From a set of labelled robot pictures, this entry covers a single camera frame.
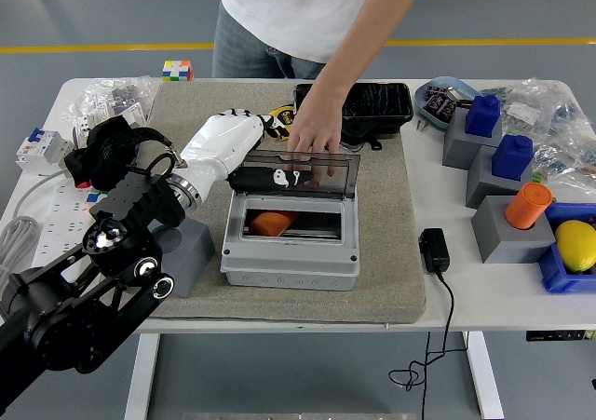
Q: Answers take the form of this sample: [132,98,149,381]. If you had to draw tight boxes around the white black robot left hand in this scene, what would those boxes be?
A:
[178,107,316,198]

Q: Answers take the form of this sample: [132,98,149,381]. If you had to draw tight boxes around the person's hand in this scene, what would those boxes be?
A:
[286,88,348,188]

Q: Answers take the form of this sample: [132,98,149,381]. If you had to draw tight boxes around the smoky transparent box lid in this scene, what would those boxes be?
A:
[239,148,362,201]

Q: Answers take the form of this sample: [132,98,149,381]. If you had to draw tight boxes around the orange cylinder battery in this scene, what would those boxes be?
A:
[504,182,554,231]
[249,210,302,237]

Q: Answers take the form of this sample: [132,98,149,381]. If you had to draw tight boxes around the grey block with round hole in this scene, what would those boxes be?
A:
[148,217,216,299]

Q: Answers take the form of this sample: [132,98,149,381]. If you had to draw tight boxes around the grey plastic junction box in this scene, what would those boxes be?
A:
[220,189,362,292]

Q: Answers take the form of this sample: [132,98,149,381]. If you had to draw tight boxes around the yellow tape measure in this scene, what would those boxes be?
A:
[269,104,298,141]

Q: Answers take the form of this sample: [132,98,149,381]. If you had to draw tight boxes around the black table control panel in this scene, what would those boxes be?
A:
[525,329,596,343]

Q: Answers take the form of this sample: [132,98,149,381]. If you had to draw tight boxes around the colourful puzzle cube with white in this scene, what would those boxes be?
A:
[161,60,195,83]

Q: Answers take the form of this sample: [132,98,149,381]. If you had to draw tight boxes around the light blue dish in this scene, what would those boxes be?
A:
[413,75,481,131]

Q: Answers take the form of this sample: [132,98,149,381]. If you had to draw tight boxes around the blue plastic bin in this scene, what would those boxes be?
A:
[537,201,596,294]

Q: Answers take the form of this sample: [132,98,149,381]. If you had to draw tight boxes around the white table leg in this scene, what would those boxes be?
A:
[123,333,162,420]
[460,331,505,420]

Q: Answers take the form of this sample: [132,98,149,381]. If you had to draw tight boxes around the clear bag of small parts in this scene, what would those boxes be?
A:
[69,75,162,149]

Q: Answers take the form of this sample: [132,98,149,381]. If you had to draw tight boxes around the person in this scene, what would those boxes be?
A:
[211,0,381,79]

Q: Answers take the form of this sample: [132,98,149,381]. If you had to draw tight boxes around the dark purple packets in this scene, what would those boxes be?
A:
[424,84,460,119]

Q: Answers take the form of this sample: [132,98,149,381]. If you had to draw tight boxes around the yellow lemon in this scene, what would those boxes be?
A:
[554,220,596,273]

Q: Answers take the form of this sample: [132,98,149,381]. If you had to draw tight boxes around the grey block holder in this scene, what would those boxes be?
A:
[470,195,558,264]
[441,107,504,169]
[465,144,535,210]

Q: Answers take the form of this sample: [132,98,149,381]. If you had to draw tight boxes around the black cloth glove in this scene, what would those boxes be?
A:
[63,115,141,193]

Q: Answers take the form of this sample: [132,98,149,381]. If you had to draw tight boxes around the blue plastic block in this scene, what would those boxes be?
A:
[491,134,535,182]
[465,94,502,139]

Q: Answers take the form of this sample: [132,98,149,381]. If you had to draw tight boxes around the grey-brown mat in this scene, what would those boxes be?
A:
[95,80,427,324]

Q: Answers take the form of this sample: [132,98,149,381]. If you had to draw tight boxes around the black power adapter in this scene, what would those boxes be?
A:
[417,227,452,275]

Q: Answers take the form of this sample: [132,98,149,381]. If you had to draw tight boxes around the white blue circuit breaker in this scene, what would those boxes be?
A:
[16,128,75,177]

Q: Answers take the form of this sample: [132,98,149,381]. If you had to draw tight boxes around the white power strip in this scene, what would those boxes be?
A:
[27,177,102,284]

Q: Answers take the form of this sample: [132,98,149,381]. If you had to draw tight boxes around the clear bag of components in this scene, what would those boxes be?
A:
[530,112,596,197]
[479,77,583,137]

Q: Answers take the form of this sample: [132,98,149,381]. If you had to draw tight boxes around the black plastic enclosure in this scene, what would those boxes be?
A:
[292,82,415,152]

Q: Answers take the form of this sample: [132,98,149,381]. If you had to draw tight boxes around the black adapter cord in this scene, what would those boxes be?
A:
[388,270,469,420]

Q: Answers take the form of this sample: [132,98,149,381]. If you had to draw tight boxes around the grey power strip cable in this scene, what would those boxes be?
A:
[0,168,71,272]

